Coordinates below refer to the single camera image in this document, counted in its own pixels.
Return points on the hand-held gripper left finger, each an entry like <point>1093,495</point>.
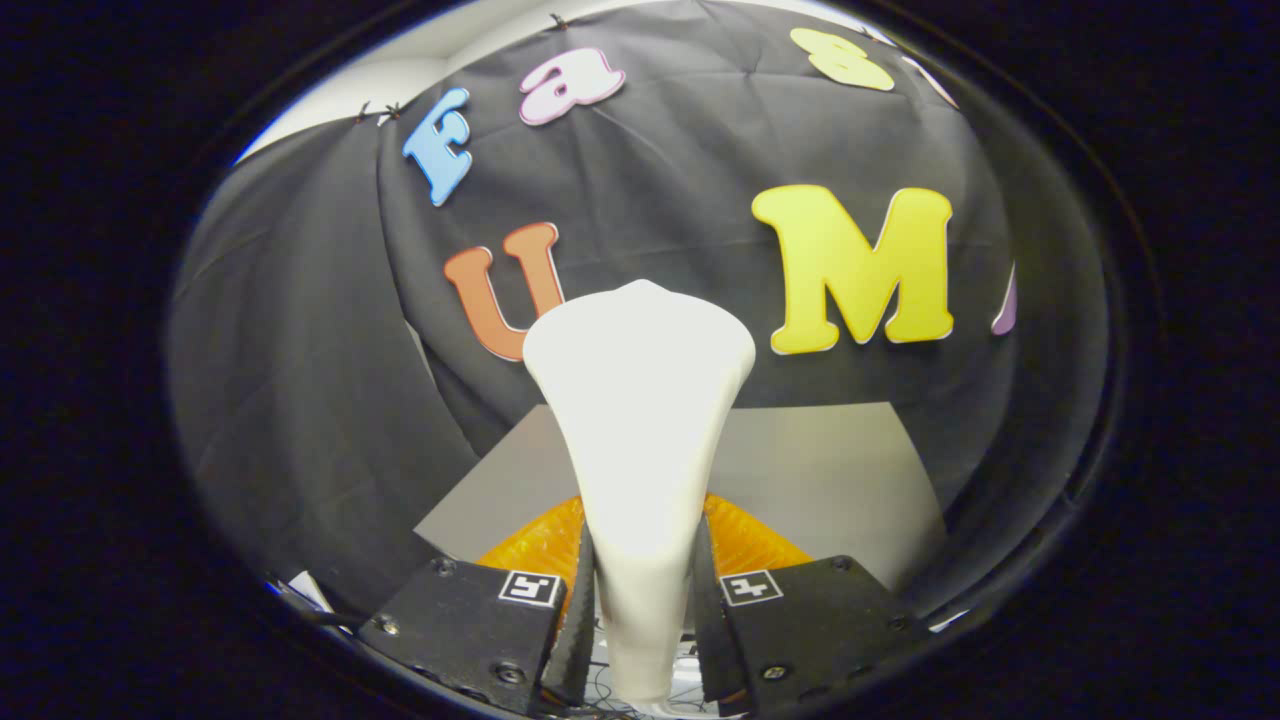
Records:
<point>470,620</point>

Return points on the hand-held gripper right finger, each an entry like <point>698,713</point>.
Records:
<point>820,620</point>

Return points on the white cabinet with grey top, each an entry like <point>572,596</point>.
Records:
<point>820,470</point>

